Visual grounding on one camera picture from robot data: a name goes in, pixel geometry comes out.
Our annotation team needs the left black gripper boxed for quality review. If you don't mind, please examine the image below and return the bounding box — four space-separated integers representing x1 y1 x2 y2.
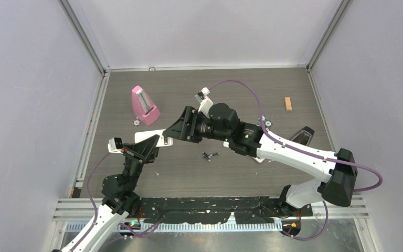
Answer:
121 133 162 191

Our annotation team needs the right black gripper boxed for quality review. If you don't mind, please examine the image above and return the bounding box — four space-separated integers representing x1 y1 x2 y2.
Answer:
163 107 230 144

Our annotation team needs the large white remote control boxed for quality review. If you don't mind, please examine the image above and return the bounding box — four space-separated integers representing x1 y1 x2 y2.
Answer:
134 129 173 148

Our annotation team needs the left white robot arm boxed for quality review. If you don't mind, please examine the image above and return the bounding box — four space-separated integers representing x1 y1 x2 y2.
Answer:
59 134 161 251

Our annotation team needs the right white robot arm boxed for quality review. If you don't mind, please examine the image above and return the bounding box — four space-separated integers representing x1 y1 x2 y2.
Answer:
163 103 358 216

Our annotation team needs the small white remote control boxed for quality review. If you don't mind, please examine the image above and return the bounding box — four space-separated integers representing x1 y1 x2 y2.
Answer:
253 157 265 163

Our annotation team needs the pink metronome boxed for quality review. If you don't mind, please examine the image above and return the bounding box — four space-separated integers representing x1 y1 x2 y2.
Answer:
131 86 161 126

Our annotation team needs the small wooden block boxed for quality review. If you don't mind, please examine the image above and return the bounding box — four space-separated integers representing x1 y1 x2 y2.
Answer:
284 97 292 111

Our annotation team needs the black metronome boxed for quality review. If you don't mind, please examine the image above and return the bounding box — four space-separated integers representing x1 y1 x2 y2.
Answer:
290 126 315 146

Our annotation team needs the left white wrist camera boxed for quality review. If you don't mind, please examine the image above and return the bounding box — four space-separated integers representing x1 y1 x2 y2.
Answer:
108 138 123 154

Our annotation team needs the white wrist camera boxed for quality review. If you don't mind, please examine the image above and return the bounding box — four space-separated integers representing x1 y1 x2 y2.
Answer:
195 87 214 118
108 138 123 154

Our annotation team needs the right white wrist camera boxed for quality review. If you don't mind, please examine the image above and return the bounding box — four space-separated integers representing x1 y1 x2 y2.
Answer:
195 87 214 118

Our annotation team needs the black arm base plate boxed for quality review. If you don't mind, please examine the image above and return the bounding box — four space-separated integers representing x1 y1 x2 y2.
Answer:
128 196 312 224

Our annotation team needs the white slotted cable duct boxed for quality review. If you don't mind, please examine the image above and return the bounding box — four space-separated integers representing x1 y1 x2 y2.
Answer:
65 220 283 233

